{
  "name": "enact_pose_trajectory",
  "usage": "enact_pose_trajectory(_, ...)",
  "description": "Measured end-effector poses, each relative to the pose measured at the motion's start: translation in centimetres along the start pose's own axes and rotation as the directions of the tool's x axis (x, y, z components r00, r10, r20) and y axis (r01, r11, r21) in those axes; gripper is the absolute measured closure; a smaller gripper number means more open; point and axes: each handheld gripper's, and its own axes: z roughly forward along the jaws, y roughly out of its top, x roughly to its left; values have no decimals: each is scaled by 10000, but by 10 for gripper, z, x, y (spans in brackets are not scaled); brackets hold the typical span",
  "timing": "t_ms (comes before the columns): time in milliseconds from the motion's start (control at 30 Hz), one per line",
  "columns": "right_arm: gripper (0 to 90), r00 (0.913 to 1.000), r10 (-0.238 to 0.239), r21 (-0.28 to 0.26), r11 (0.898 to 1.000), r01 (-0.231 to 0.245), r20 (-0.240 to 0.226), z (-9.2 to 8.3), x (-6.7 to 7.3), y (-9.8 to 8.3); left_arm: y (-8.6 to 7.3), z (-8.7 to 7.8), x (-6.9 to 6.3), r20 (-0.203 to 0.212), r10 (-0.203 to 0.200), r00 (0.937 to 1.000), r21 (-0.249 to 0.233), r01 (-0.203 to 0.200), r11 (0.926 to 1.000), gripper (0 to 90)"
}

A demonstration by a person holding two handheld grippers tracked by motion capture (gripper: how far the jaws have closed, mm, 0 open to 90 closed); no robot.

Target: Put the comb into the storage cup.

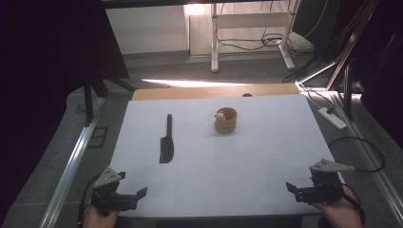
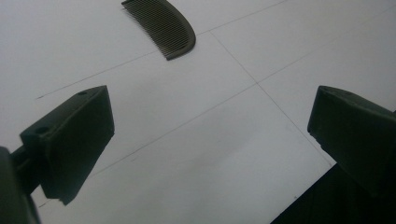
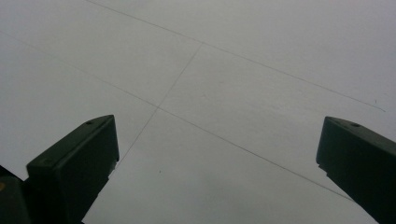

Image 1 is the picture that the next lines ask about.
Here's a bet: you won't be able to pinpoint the round wooden cup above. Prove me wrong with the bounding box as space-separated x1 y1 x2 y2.
214 106 239 134

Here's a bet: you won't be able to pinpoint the wooden table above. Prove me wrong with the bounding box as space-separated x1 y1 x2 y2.
131 83 301 102

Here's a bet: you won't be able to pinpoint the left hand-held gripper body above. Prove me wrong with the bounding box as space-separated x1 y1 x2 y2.
91 166 139 213

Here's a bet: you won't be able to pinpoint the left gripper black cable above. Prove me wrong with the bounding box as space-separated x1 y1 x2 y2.
77 175 100 223

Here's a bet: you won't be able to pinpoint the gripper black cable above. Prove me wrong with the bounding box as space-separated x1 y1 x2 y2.
77 175 100 223
342 182 363 211

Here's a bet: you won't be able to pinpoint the white foam board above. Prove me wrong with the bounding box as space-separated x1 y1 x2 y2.
108 93 347 220

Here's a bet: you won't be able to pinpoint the aluminium rail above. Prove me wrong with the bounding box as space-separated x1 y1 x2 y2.
295 61 403 224
38 96 106 228

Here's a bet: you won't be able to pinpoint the black computer case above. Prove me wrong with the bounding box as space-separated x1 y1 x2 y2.
292 0 338 47

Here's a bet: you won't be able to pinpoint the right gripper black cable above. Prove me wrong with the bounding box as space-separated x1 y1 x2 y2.
342 182 363 211

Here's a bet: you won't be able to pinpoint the black cable loop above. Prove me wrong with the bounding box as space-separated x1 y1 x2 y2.
327 135 386 174

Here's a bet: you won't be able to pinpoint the white desk frame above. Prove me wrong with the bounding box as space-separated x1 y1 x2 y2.
210 0 300 73

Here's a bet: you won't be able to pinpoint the black plastic knife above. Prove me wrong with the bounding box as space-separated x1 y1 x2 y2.
159 113 176 164

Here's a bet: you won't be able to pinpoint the tangled black floor cables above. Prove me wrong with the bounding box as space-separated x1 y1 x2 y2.
216 28 316 55

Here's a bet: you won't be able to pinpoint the white power strip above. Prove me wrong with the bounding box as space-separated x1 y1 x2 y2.
317 106 348 131

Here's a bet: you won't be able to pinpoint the person's right hand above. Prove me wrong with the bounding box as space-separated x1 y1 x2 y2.
311 186 364 228

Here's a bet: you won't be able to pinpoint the person's left hand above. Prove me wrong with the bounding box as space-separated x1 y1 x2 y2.
82 205 121 228

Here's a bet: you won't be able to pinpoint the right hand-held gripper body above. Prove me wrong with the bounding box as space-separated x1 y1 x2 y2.
294 158 356 205

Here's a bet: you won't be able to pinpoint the black metal stand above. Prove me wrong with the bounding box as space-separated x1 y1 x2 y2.
342 59 355 123
83 74 109 128

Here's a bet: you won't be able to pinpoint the dark floor socket plate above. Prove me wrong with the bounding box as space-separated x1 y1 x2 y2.
86 126 109 149

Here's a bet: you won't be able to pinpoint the black curtain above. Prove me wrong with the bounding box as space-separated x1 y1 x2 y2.
329 0 403 150
0 0 130 222

